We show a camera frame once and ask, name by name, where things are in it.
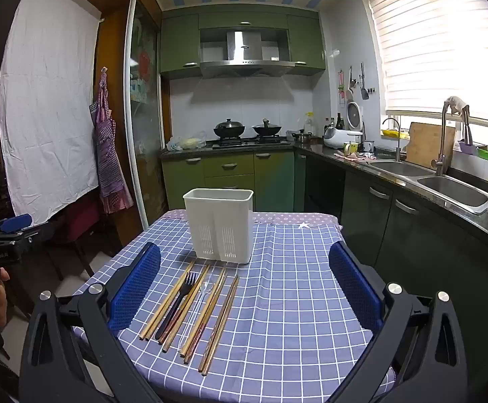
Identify purple patterned table mat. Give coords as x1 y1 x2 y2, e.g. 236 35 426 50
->
162 209 343 232

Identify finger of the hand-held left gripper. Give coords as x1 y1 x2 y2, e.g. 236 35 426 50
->
0 222 55 248
0 213 33 233

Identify white hanging sheet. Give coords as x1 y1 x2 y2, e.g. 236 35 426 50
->
0 0 102 225

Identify small steel faucet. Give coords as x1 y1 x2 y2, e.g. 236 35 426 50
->
382 118 406 161

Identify black plastic fork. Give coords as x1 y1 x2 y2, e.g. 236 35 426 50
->
155 271 200 341

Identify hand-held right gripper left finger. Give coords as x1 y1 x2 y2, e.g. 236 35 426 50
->
18 242 163 403

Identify clear plastic utensil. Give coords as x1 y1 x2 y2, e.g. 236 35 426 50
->
179 281 211 355

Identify green wall cabinets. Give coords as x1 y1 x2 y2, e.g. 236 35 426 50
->
160 8 326 80

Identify wooden cutting board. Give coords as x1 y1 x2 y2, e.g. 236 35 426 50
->
405 122 456 171

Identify white window blind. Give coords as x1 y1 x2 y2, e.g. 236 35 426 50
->
360 0 488 130

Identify green base cabinets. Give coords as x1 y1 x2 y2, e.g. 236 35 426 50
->
162 151 296 213

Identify pink dishcloth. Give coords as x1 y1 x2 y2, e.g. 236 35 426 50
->
334 151 378 163

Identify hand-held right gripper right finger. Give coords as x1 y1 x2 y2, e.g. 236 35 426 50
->
328 241 471 403

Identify plastic bag with food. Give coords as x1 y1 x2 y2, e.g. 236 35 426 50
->
166 132 208 152

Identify blue checked tablecloth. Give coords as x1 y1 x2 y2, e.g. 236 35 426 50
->
71 216 396 403

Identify wooden chopstick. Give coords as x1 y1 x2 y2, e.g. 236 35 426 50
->
197 275 238 371
139 259 195 340
202 277 241 377
182 266 224 357
184 268 228 365
161 262 212 353
144 260 198 342

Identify tall steel faucet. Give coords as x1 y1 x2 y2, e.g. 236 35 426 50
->
432 96 471 177

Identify white rice cooker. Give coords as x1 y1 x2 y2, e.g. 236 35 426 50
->
323 126 363 149

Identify hanging kitchen tools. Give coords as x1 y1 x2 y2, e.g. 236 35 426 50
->
337 66 359 102

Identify white plastic utensil holder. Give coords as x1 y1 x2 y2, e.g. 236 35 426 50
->
183 188 254 264

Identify black wok with lid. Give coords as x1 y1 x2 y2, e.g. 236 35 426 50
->
214 118 246 139

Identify sliding glass door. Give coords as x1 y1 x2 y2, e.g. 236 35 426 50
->
124 0 171 229

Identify cloth on faucet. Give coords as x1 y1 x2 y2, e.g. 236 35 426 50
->
444 96 470 115

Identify gas stove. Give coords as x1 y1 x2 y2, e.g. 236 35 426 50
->
210 135 292 149

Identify steel double sink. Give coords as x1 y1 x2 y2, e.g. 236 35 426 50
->
365 159 488 215

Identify steel range hood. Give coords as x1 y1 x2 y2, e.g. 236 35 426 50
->
199 29 297 80

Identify red chair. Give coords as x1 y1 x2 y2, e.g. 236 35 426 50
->
51 201 115 280

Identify dark green side cabinets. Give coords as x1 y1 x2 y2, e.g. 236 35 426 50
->
293 151 488 403

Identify dark glass bottles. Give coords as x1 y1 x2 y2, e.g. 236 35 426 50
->
323 113 346 132

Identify purple checked apron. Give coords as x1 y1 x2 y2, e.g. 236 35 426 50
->
89 67 134 215

